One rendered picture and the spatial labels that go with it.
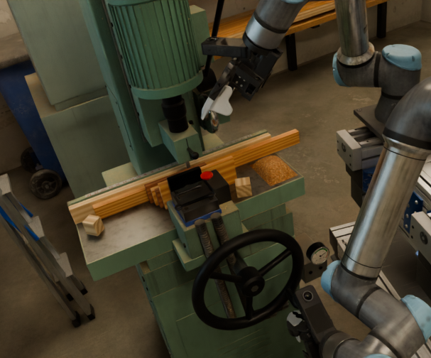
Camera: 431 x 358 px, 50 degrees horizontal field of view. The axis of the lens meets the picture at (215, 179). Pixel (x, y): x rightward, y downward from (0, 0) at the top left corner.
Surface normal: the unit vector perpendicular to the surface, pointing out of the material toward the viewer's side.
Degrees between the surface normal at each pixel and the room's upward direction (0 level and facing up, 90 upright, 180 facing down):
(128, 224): 0
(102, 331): 0
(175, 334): 90
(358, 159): 90
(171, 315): 90
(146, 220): 0
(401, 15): 90
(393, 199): 73
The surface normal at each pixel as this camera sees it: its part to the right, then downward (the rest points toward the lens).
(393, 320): -0.51, -0.66
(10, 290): -0.17, -0.81
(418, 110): -0.87, 0.16
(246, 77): -0.46, 0.55
